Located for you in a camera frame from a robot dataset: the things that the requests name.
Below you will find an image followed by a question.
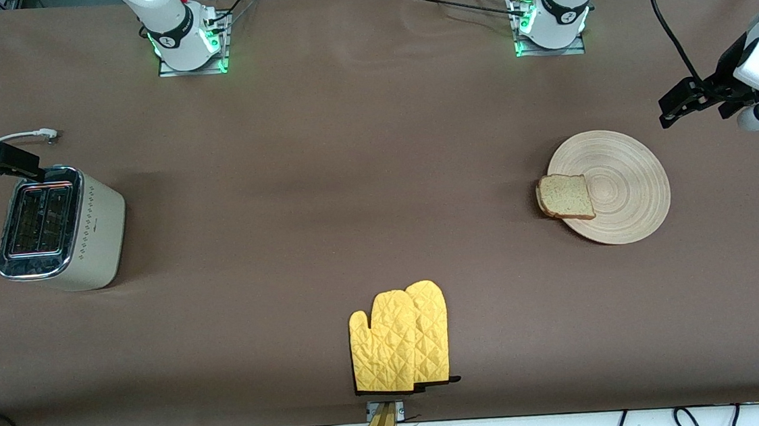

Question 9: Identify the round wooden plate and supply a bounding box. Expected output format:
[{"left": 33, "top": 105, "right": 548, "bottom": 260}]
[{"left": 544, "top": 125, "right": 675, "bottom": 250}]

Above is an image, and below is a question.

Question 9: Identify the brown bread slice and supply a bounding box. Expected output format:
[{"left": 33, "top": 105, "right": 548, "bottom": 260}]
[{"left": 534, "top": 171, "right": 597, "bottom": 224}]

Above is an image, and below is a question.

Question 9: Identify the black base power cable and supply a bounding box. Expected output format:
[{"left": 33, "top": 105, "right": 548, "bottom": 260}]
[{"left": 403, "top": 0, "right": 529, "bottom": 27}]

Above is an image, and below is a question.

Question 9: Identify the small metal mounting bracket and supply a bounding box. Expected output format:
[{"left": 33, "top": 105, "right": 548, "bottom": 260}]
[{"left": 365, "top": 399, "right": 406, "bottom": 423}]

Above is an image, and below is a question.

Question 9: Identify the yellow quilted oven mitt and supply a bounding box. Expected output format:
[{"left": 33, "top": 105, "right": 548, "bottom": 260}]
[
  {"left": 403, "top": 277, "right": 463, "bottom": 389},
  {"left": 346, "top": 289, "right": 425, "bottom": 398}
]

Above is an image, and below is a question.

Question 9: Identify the brown table cover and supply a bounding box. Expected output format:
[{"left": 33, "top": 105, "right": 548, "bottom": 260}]
[{"left": 0, "top": 0, "right": 759, "bottom": 426}]

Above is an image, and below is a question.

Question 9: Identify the cream two-slot toaster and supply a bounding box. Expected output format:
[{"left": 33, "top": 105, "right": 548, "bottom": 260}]
[{"left": 0, "top": 160, "right": 133, "bottom": 298}]

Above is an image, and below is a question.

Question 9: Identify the white toaster power cord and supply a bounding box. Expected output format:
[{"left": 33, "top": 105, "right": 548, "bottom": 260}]
[{"left": 0, "top": 127, "right": 70, "bottom": 266}]

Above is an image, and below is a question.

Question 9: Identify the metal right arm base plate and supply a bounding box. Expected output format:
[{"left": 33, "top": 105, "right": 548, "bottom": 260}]
[{"left": 154, "top": 9, "right": 235, "bottom": 78}]

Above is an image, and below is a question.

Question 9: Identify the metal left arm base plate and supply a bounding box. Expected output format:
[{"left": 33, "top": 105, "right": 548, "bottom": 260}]
[{"left": 508, "top": 0, "right": 588, "bottom": 60}]

